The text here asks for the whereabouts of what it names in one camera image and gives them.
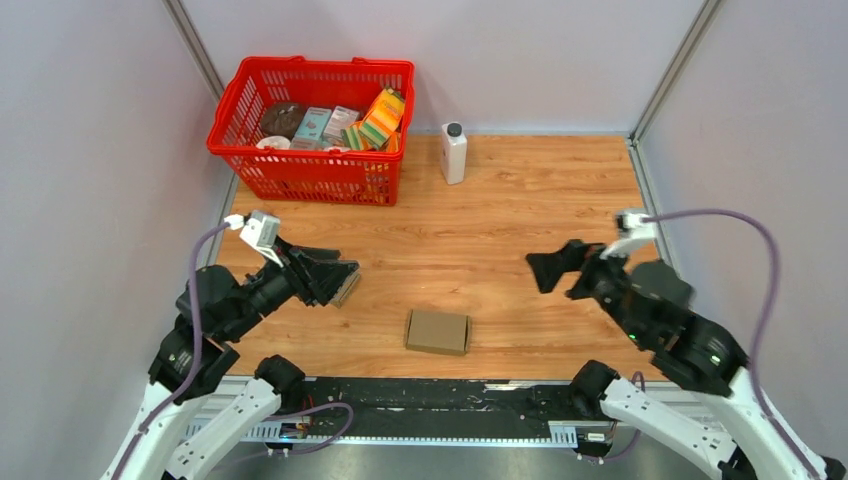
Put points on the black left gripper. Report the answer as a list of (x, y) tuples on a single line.
[(320, 278)]

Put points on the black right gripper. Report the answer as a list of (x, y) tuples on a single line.
[(575, 255)]

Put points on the brown cardboard box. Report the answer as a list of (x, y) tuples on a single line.
[(346, 289)]

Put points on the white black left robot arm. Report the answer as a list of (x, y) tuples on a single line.
[(215, 312)]

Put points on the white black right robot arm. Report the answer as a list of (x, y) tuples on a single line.
[(650, 304)]

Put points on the teal snack box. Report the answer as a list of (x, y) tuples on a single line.
[(308, 135)]

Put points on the grey pink snack box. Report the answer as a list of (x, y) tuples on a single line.
[(340, 119)]

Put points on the red plastic shopping basket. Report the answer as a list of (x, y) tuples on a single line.
[(347, 177)]

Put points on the white round lid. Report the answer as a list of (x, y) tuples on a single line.
[(275, 142)]

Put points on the green striped packet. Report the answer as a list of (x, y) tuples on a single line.
[(354, 139)]

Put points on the brown round bag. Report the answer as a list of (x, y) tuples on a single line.
[(282, 119)]

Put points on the white bottle black cap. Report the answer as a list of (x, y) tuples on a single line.
[(454, 152)]

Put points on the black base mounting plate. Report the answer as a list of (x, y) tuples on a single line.
[(445, 409)]

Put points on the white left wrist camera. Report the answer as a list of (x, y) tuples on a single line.
[(258, 230)]

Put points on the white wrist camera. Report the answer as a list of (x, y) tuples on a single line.
[(634, 232), (258, 230)]

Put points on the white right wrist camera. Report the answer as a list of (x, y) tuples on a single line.
[(634, 232)]

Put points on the aluminium frame rail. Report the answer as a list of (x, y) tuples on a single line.
[(291, 414)]

